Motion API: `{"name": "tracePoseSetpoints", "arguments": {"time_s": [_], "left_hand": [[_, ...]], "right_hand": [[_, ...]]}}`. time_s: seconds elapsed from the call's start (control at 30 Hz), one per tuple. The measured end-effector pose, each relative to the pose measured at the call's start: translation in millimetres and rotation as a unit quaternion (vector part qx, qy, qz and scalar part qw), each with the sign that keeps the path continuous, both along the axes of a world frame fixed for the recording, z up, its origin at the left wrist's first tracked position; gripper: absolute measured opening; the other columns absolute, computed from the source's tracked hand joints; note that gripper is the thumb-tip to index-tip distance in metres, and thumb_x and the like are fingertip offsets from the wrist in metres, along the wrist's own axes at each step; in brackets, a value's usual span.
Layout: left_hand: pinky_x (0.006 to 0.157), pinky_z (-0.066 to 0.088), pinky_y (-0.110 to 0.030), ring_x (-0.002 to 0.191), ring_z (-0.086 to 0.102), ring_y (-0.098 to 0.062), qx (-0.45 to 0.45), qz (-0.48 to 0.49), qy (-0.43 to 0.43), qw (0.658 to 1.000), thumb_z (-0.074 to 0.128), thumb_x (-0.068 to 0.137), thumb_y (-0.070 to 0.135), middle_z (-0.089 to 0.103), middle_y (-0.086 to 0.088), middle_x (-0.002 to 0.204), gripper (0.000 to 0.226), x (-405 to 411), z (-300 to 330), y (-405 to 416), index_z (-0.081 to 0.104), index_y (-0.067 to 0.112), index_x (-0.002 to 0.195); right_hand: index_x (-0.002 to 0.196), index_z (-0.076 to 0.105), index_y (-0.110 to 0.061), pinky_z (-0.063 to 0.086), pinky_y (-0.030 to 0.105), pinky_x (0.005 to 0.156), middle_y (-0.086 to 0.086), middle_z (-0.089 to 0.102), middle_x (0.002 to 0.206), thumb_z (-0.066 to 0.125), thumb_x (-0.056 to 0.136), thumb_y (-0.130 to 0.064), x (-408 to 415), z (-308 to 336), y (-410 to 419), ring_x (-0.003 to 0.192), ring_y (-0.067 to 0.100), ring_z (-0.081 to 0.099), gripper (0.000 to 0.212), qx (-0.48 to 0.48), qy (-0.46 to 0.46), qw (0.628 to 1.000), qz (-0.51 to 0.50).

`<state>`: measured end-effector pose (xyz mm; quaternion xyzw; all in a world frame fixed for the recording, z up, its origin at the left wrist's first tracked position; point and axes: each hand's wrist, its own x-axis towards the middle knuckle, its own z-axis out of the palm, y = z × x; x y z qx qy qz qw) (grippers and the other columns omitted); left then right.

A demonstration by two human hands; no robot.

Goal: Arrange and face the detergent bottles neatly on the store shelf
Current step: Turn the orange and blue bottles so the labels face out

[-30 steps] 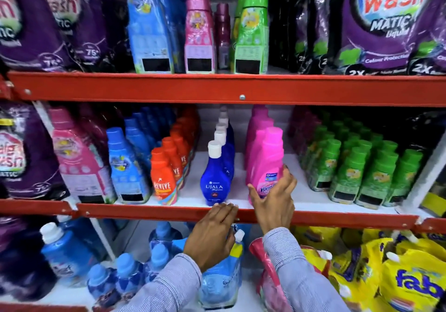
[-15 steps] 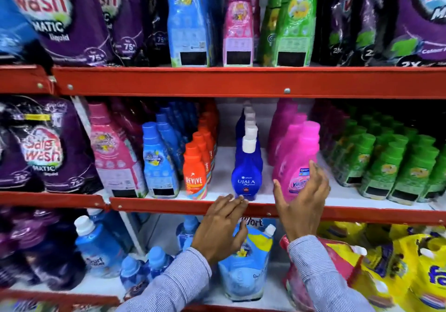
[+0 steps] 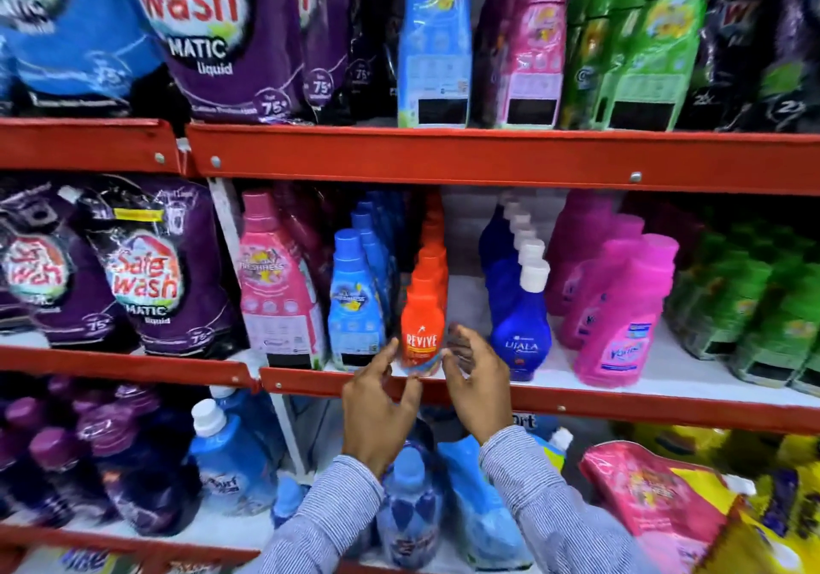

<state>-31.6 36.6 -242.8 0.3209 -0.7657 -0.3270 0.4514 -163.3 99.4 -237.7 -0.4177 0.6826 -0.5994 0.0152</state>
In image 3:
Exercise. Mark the person's left hand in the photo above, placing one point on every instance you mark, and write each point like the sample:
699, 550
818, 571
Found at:
371, 423

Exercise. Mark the person's right hand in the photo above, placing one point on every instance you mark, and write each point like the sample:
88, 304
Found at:
480, 404

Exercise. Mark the person's left thumb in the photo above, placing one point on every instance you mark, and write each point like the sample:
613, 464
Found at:
410, 393

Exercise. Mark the person's right thumb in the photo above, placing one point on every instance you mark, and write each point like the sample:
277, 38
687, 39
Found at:
451, 372

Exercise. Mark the person's right forearm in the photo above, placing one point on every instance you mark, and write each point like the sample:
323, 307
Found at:
551, 509

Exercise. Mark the person's left forearm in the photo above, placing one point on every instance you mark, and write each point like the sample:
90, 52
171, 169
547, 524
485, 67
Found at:
327, 519

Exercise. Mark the row of orange bottles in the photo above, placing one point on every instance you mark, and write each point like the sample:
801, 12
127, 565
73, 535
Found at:
423, 324

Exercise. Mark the row of dark blue bottles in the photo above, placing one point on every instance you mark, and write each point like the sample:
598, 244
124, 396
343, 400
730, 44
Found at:
519, 324

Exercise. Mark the row of light blue bottles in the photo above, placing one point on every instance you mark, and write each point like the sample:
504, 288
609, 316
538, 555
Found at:
355, 311

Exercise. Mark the light blue refill pouch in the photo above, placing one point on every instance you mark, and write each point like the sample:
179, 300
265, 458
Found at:
477, 509

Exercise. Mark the blue bottle with white cap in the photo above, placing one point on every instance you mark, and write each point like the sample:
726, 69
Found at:
234, 464
256, 416

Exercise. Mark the small pink refill pouch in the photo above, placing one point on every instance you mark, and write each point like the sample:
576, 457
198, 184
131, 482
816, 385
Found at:
279, 298

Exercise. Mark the pink bottle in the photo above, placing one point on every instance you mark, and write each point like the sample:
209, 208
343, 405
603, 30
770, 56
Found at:
592, 285
573, 247
624, 330

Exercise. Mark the pink spouted pouch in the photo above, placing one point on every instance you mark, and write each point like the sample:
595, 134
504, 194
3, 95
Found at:
647, 496

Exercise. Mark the yellow spouted pouch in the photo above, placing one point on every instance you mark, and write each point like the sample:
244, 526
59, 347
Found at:
762, 529
679, 442

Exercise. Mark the small purple detergent pouch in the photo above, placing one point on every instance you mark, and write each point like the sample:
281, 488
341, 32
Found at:
160, 272
45, 272

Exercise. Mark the group of green bottles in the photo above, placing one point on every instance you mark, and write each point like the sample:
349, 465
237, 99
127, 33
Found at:
749, 311

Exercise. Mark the group of purple bottles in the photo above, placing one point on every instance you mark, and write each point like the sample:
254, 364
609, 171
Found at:
96, 458

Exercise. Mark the tall blue refill pouch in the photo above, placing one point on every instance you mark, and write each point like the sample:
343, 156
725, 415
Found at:
434, 48

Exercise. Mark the tall pink refill pouch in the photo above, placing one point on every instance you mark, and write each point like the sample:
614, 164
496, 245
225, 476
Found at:
490, 48
535, 54

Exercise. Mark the tall green refill pouch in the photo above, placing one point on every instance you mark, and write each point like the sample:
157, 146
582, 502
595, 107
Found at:
660, 54
586, 61

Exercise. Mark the large purple detergent pouch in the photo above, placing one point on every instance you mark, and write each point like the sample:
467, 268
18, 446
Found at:
323, 35
218, 35

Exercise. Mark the black detergent pouch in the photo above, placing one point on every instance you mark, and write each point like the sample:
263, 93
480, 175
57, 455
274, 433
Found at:
797, 48
724, 54

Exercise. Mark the large blue detergent pouch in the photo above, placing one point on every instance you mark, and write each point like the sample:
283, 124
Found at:
70, 35

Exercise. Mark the long red shelf rail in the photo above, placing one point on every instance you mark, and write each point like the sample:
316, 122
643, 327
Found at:
640, 408
499, 160

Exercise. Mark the white shelf upright post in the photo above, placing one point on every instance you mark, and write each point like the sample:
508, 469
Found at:
225, 221

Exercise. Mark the short red shelf rail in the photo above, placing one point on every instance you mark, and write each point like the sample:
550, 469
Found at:
128, 367
83, 145

